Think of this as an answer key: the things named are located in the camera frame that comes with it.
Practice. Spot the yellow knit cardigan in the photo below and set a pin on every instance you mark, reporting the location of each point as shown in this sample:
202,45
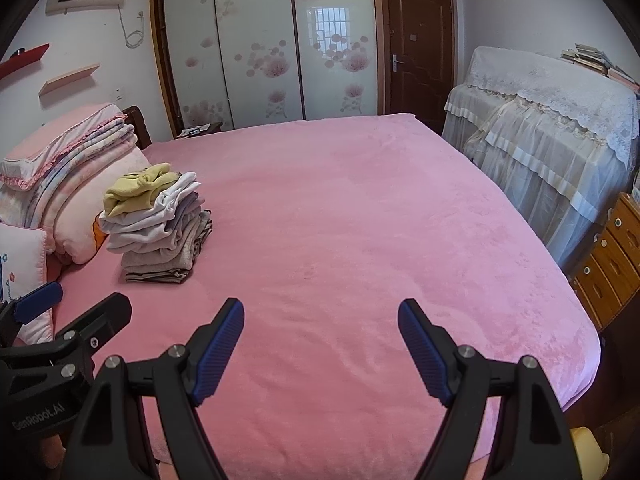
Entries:
135,195

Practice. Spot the stack of folded clothes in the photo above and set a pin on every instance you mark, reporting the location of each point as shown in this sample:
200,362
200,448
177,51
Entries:
155,255

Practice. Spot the pink wall shelf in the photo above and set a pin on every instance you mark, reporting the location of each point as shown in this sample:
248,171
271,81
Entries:
70,79

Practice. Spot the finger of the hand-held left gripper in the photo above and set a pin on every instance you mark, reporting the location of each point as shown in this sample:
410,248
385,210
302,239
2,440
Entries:
40,300
105,315

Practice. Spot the wooden drawer cabinet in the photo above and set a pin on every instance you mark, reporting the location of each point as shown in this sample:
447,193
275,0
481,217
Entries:
610,265

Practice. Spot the floral sliding door wardrobe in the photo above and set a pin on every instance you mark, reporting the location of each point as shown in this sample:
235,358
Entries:
260,45

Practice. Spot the red wall shelf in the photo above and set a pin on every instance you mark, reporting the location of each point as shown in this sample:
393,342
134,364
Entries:
25,60

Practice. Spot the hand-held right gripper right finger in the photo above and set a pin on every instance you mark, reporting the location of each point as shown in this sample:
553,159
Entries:
425,360

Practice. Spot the folded printed quilt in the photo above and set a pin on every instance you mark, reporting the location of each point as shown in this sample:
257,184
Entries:
75,200

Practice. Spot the white embroidered cushion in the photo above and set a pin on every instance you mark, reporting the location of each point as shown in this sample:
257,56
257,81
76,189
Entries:
22,270

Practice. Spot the yellow plastic object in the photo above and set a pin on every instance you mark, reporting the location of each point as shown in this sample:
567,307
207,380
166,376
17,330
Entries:
590,460

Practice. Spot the lace-covered furniture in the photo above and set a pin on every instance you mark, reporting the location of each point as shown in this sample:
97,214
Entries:
540,135

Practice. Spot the brown wooden door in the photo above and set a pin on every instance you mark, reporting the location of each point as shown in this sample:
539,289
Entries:
425,40

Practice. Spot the pink ruffled pillow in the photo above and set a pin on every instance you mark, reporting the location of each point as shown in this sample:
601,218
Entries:
60,145

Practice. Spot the pile of books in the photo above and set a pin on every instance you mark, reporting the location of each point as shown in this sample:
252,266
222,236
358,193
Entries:
595,62

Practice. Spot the dark bedside table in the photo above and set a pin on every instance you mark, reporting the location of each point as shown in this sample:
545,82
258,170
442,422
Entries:
200,130

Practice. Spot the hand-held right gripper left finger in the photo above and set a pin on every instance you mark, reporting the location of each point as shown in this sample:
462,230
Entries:
217,355

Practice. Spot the dark wooden headboard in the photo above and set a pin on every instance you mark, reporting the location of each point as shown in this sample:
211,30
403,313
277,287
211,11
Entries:
137,127

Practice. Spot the pink bed blanket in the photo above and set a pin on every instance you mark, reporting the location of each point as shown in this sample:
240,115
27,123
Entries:
350,210

